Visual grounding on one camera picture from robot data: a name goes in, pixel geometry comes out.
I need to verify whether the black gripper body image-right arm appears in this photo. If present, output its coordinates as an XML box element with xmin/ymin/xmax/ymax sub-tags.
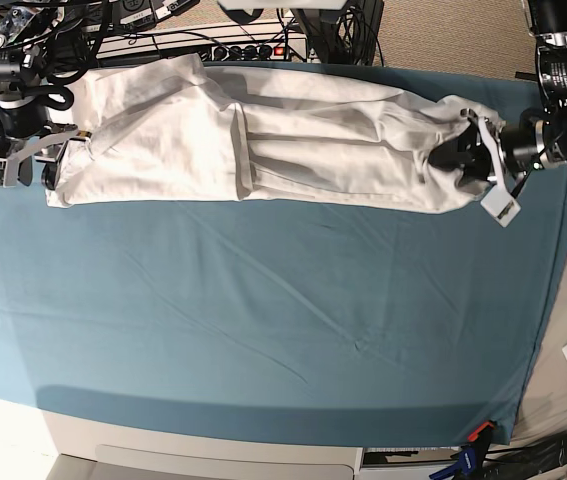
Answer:
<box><xmin>460</xmin><ymin>108</ymin><xmax>507</xmax><ymax>193</ymax></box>

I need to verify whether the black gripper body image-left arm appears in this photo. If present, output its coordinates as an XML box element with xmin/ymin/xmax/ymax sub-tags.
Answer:
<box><xmin>0</xmin><ymin>121</ymin><xmax>91</xmax><ymax>164</ymax></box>

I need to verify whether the white T-shirt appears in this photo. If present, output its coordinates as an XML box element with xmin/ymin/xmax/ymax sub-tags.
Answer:
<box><xmin>46</xmin><ymin>55</ymin><xmax>499</xmax><ymax>214</ymax></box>

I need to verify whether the teal table cloth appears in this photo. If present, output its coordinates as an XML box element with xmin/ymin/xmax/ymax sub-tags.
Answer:
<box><xmin>0</xmin><ymin>62</ymin><xmax>567</xmax><ymax>446</ymax></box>

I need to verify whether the orange blue clamp bottom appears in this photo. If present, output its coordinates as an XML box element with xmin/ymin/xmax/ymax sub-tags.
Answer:
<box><xmin>429</xmin><ymin>420</ymin><xmax>497</xmax><ymax>480</ymax></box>

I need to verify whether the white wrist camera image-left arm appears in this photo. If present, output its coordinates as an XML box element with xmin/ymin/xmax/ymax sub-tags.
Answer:
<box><xmin>0</xmin><ymin>158</ymin><xmax>18</xmax><ymax>188</ymax></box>

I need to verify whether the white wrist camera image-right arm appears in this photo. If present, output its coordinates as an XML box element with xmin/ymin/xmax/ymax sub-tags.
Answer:
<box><xmin>480</xmin><ymin>185</ymin><xmax>521</xmax><ymax>228</ymax></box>

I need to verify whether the black cable bundle top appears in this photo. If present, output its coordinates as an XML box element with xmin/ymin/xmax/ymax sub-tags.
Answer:
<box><xmin>292</xmin><ymin>0</ymin><xmax>387</xmax><ymax>67</ymax></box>

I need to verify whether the black power strip red switch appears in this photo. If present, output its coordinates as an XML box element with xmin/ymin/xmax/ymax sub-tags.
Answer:
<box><xmin>211</xmin><ymin>43</ymin><xmax>290</xmax><ymax>62</ymax></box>

